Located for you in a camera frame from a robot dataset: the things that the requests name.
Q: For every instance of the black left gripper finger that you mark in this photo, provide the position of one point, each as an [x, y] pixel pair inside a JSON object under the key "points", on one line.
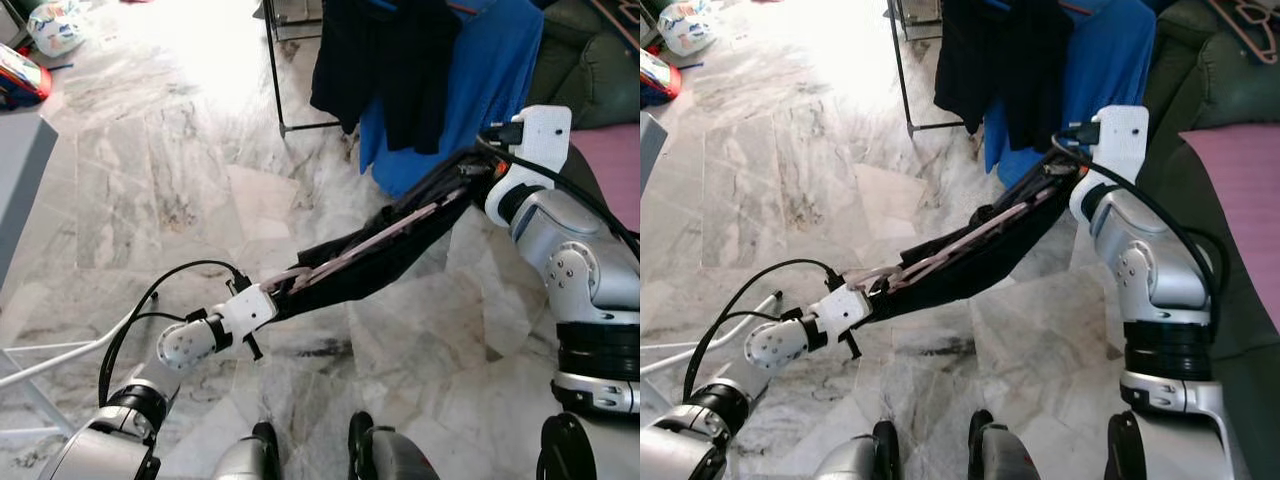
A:
{"points": [[852, 345], [253, 347]]}

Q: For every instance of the pink plastic hanger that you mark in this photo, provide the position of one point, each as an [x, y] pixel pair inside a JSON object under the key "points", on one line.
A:
{"points": [[618, 22], [1250, 12], [960, 249], [380, 240]]}

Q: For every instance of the navy blue garment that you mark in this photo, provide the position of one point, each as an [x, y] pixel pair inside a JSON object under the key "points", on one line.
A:
{"points": [[1010, 70], [405, 255], [990, 260], [390, 70]]}

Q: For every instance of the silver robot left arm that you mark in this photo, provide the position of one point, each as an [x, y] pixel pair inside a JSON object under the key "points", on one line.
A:
{"points": [[775, 345], [185, 345]]}

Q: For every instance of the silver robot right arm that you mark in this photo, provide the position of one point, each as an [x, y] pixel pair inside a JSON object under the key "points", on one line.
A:
{"points": [[1150, 265], [575, 260]]}

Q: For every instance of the bright blue garment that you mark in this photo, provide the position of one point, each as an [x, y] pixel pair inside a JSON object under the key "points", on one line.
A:
{"points": [[495, 80], [1115, 60]]}

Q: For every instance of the grey robot left leg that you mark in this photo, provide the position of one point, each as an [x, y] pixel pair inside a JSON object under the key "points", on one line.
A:
{"points": [[860, 458], [250, 458]]}

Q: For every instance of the grey robot leg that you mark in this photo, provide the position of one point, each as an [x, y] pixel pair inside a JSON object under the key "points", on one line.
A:
{"points": [[392, 455], [1005, 455], [250, 458], [860, 458]]}

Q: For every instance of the mauve cushion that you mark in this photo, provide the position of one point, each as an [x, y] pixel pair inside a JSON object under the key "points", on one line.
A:
{"points": [[1240, 200], [615, 170]]}

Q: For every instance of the dark green sofa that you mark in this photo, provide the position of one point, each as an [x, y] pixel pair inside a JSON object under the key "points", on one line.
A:
{"points": [[1210, 90], [590, 70]]}

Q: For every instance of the grey robot right leg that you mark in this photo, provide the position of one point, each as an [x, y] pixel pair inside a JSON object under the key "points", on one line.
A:
{"points": [[392, 455], [1005, 455]]}

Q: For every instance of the black metal drying rack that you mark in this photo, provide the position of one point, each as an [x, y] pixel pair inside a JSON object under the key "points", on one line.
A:
{"points": [[272, 70], [897, 70]]}

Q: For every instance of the red and blue backpack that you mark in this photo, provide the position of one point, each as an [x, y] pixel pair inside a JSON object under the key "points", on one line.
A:
{"points": [[658, 78], [20, 80]]}

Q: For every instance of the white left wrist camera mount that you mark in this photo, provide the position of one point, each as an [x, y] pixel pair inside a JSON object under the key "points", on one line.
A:
{"points": [[840, 310], [245, 312]]}

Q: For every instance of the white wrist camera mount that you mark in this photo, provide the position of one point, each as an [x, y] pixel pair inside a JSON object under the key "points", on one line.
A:
{"points": [[840, 310], [245, 312], [540, 135], [1122, 138]]}

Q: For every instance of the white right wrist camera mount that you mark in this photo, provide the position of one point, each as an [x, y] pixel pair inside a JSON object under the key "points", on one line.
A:
{"points": [[1122, 138], [540, 135]]}

